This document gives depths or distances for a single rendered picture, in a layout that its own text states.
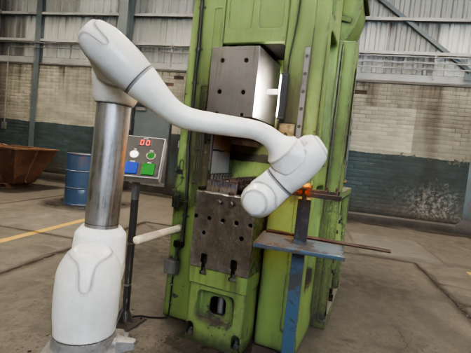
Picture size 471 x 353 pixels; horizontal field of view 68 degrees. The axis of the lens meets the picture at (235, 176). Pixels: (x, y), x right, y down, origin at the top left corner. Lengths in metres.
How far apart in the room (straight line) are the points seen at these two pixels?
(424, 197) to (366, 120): 1.97
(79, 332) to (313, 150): 0.74
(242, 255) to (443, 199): 6.69
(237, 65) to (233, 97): 0.18
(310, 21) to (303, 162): 1.35
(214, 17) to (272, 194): 1.65
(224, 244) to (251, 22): 1.34
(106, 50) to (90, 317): 0.65
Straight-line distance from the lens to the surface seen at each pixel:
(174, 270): 2.42
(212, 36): 2.40
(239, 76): 2.09
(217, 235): 2.05
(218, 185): 2.08
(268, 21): 2.29
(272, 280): 2.20
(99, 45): 0.97
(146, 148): 2.21
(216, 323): 2.22
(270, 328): 2.31
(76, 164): 6.51
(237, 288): 2.07
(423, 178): 8.19
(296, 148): 0.97
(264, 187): 0.97
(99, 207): 1.12
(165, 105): 0.95
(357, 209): 8.00
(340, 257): 1.59
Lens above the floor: 1.15
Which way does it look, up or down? 4 degrees down
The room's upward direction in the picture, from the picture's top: 6 degrees clockwise
